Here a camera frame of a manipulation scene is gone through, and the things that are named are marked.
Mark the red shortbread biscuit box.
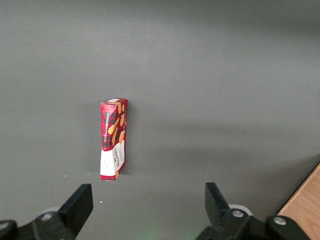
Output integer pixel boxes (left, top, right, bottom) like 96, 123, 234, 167
99, 97, 129, 182

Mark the wooden drawer cabinet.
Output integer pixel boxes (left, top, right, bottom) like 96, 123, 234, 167
276, 161, 320, 240

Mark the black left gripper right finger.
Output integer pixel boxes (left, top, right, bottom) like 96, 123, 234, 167
196, 182, 310, 240

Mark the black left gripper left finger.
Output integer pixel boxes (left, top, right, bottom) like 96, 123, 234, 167
0, 183, 94, 240

